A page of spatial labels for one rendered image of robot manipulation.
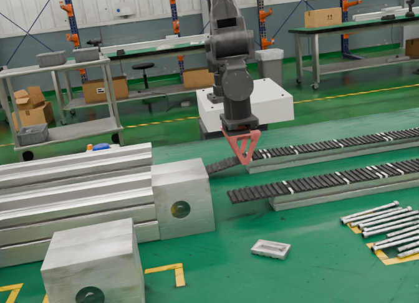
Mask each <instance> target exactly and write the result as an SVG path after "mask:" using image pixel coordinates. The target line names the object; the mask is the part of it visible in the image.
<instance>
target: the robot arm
mask: <svg viewBox="0 0 419 303"><path fill-rule="evenodd" d="M207 4H208V13H209V23H210V34H209V40H206V41H204V43H205V51H206V60H207V65H208V73H214V84H213V92H211V93H208V94H206V95H207V99H208V100H209V101H210V102H211V103H212V104H217V103H223V107H224V113H221V114H220V115H219V117H220V120H221V123H222V126H220V129H221V130H222V132H223V133H224V135H225V137H226V139H227V141H228V143H229V144H230V146H231V148H232V149H233V151H234V154H235V155H237V156H238V158H239V160H240V162H241V164H242V165H248V164H249V162H250V160H251V157H252V155H253V151H254V149H255V147H256V144H257V142H258V140H259V137H260V135H261V132H260V131H259V130H252V131H250V130H251V129H254V128H257V126H259V119H258V118H257V117H256V116H255V115H253V114H252V113H251V100H250V95H251V94H252V92H253V89H254V82H253V79H252V77H251V76H250V75H249V74H248V67H247V65H246V64H245V62H247V60H248V59H253V52H252V50H255V45H254V35H253V31H252V30H246V25H245V21H244V16H241V11H240V9H239V7H238V6H237V4H236V2H235V0H207ZM243 54H244V55H243ZM248 139H251V143H250V146H249V150H248V153H247V155H246V158H244V157H243V155H242V153H244V152H245V149H246V144H247V142H248ZM238 140H242V143H241V148H240V149H239V147H238V145H237V143H236V142H237V141H238Z"/></svg>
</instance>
